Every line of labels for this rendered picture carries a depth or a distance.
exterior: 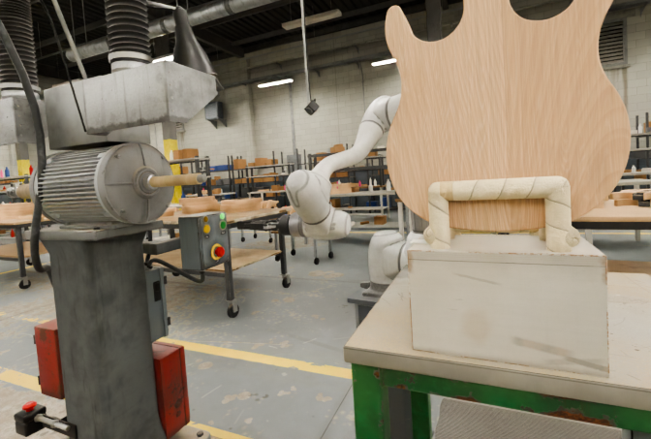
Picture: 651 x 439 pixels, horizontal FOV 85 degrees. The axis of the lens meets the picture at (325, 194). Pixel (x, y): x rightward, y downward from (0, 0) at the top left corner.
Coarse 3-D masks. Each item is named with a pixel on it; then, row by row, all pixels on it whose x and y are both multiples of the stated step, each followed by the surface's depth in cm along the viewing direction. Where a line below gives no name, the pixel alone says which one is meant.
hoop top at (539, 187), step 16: (544, 176) 52; (560, 176) 51; (432, 192) 58; (448, 192) 57; (464, 192) 56; (480, 192) 55; (496, 192) 54; (512, 192) 53; (528, 192) 52; (544, 192) 51
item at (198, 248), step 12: (180, 216) 131; (192, 216) 128; (216, 216) 135; (180, 228) 130; (192, 228) 128; (216, 228) 135; (180, 240) 130; (192, 240) 128; (204, 240) 129; (216, 240) 135; (228, 240) 141; (192, 252) 129; (204, 252) 129; (228, 252) 140; (168, 264) 133; (192, 264) 129; (204, 264) 128; (216, 264) 134; (192, 276) 133; (204, 276) 134
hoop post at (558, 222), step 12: (564, 192) 50; (552, 204) 51; (564, 204) 50; (552, 216) 51; (564, 216) 50; (552, 228) 51; (564, 228) 51; (552, 240) 51; (564, 240) 51; (564, 252) 51
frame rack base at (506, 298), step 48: (480, 240) 63; (528, 240) 60; (432, 288) 58; (480, 288) 55; (528, 288) 52; (576, 288) 50; (432, 336) 58; (480, 336) 55; (528, 336) 53; (576, 336) 50
